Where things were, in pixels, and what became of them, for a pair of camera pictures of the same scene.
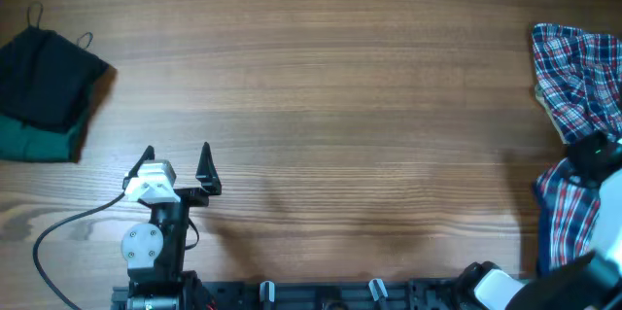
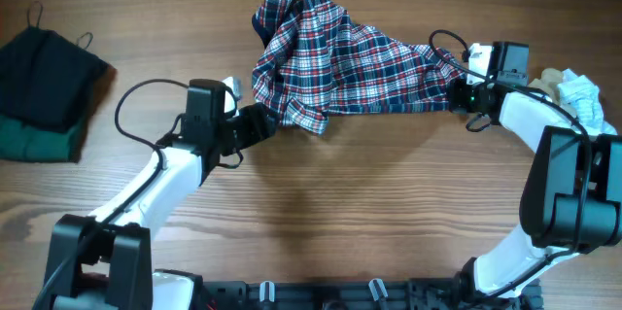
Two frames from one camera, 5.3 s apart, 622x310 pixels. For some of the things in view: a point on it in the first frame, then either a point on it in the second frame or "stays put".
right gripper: [577, 151] to [456, 94]
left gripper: [197, 196] to [257, 125]
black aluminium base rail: [420, 294] stays put
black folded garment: [47, 77] stays put
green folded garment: [20, 141] stays put
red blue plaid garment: [580, 80] to [312, 61]
